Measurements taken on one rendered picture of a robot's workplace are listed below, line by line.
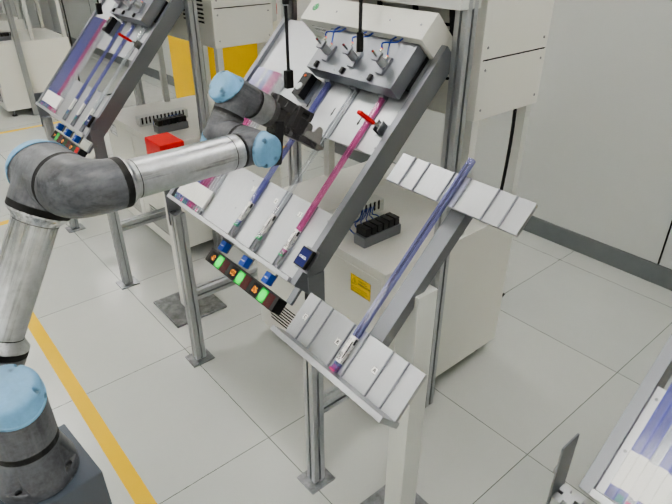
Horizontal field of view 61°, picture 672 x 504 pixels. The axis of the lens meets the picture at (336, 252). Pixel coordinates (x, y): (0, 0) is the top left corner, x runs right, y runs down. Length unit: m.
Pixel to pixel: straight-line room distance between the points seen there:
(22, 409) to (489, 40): 1.38
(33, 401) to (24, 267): 0.25
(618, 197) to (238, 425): 2.05
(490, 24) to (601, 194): 1.60
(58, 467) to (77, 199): 0.52
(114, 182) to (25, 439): 0.49
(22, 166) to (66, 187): 0.13
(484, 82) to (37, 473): 1.41
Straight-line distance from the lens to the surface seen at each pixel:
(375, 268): 1.65
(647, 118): 2.91
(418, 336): 1.24
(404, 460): 1.51
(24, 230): 1.19
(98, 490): 1.32
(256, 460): 1.95
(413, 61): 1.51
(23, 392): 1.17
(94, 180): 1.07
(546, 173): 3.20
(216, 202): 1.75
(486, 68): 1.68
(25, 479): 1.26
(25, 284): 1.22
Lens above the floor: 1.49
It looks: 30 degrees down
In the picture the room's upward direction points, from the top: straight up
